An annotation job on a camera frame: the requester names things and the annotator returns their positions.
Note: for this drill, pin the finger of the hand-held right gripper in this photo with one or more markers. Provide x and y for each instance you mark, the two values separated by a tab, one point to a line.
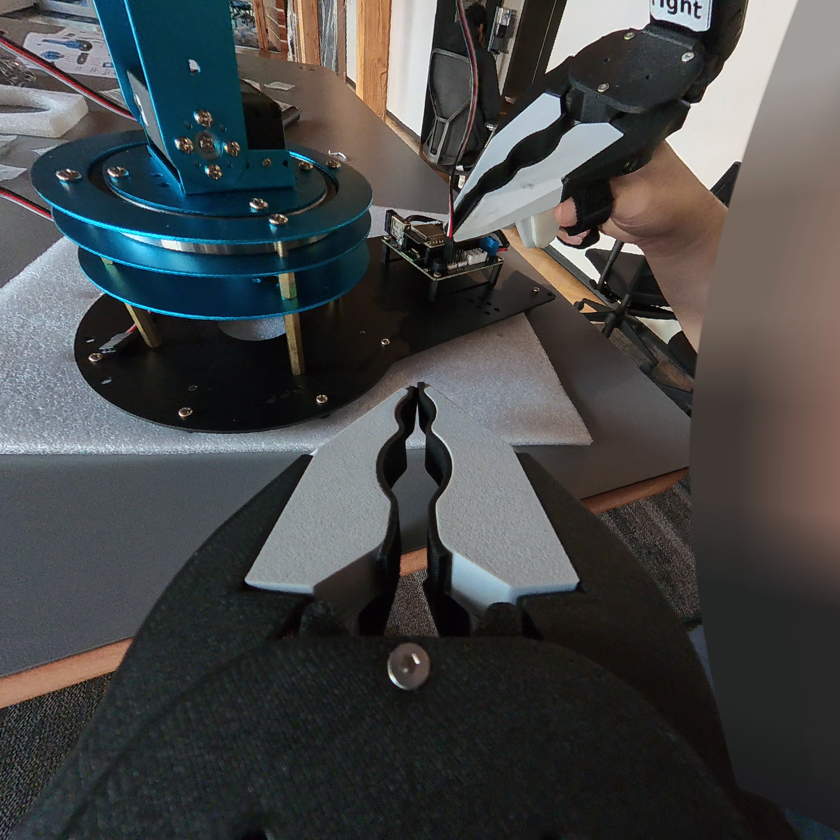
551	177
518	128

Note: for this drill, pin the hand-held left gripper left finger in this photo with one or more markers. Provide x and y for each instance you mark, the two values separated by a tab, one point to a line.
321	518

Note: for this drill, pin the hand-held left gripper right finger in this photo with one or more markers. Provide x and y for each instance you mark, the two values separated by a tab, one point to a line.
505	525

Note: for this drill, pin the black control board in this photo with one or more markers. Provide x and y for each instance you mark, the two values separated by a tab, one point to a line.
453	259

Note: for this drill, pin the person's right forearm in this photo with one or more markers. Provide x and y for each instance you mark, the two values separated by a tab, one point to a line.
689	275

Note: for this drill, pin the blue toy robot arm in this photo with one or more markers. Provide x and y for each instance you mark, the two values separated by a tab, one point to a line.
197	216

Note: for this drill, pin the dark grey desk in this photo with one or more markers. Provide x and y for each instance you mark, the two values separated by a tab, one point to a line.
131	525

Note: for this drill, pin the person's right hand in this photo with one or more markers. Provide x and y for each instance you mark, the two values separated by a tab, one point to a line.
663	203

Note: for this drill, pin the grey mesh office chair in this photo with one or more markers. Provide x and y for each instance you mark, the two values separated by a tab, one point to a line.
453	98

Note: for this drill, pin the white foam sheet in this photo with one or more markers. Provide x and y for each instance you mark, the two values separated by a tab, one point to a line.
459	407

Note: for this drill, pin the black office chair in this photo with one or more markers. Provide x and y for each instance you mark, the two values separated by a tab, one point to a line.
633	282

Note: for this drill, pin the wooden pillar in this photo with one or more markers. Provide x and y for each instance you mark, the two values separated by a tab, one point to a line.
371	52

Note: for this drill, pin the small white parts bag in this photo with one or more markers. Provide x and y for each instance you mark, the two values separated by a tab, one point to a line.
281	86

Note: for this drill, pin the printed instruction sheet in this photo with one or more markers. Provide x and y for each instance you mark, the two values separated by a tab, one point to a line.
65	46

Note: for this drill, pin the white foam frame piece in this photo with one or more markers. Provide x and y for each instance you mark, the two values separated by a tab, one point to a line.
39	108

